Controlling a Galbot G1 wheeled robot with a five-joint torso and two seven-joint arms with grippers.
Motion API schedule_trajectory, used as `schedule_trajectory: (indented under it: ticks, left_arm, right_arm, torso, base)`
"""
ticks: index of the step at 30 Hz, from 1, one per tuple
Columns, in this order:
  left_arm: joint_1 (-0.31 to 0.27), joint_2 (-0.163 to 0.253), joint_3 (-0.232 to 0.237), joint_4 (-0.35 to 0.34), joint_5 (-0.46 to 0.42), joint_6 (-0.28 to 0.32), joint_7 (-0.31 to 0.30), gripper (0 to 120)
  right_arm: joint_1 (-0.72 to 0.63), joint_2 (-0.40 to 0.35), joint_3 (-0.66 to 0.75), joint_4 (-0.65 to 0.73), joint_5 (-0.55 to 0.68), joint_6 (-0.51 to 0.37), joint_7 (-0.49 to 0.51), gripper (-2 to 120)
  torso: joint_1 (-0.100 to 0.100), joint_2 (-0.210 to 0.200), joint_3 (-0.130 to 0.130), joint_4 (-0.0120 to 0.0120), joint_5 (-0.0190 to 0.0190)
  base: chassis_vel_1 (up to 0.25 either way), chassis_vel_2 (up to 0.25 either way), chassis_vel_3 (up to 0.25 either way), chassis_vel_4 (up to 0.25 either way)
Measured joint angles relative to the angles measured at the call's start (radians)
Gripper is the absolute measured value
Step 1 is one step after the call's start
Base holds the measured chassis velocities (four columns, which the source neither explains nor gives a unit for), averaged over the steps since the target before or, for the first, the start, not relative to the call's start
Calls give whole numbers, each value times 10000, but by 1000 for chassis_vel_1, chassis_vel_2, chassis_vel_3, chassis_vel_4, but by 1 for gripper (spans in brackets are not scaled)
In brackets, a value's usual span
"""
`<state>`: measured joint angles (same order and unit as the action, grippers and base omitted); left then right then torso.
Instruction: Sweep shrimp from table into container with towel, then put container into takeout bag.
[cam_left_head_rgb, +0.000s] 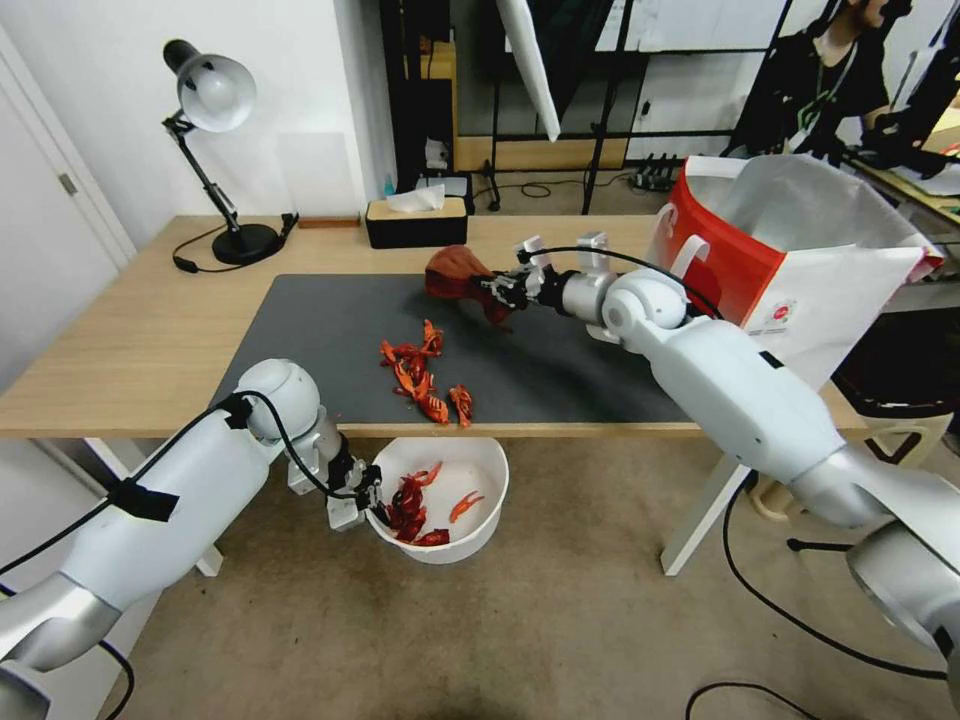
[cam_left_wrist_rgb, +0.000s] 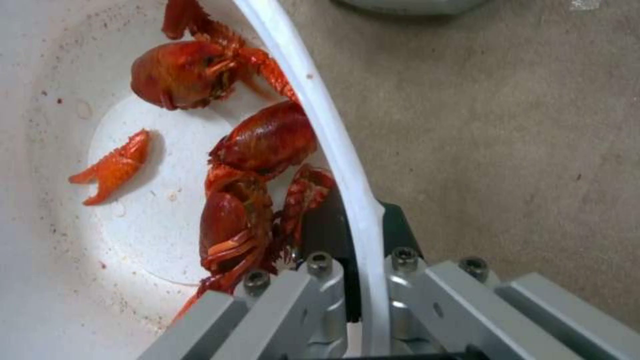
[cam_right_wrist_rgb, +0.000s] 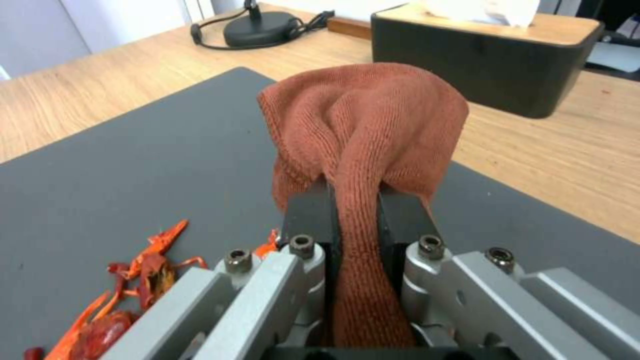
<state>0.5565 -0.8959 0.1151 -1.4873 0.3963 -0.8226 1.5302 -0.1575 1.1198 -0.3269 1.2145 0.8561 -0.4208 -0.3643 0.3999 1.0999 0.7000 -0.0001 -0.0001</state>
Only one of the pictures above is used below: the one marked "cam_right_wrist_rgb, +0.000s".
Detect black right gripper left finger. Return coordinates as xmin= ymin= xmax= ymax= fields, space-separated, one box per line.
xmin=99 ymin=182 xmax=335 ymax=360

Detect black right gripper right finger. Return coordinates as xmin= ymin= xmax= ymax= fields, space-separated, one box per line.
xmin=377 ymin=186 xmax=640 ymax=360

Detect rust orange knitted towel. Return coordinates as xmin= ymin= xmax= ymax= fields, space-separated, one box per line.
xmin=256 ymin=63 xmax=470 ymax=348

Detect small orange shrimp fragment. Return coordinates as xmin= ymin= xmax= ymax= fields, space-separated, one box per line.
xmin=253 ymin=228 xmax=281 ymax=262

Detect red shrimp shell with claws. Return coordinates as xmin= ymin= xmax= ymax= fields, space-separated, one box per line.
xmin=107 ymin=219 xmax=208 ymax=309

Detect red shrimp head shell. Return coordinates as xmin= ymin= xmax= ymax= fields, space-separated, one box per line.
xmin=44 ymin=290 xmax=141 ymax=360

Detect dark grey table mat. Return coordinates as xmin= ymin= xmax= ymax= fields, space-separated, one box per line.
xmin=0 ymin=66 xmax=640 ymax=360

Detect black tissue box wooden lid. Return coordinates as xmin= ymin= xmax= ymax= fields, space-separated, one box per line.
xmin=370 ymin=3 xmax=606 ymax=120

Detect black round lamp base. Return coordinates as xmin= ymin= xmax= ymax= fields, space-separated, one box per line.
xmin=222 ymin=0 xmax=299 ymax=48

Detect brown wooden block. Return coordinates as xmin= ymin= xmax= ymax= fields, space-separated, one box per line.
xmin=327 ymin=16 xmax=374 ymax=38

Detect white tissue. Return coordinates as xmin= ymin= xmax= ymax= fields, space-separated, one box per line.
xmin=418 ymin=0 xmax=539 ymax=29

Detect black power cable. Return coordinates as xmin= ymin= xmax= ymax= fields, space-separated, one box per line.
xmin=189 ymin=10 xmax=335 ymax=50

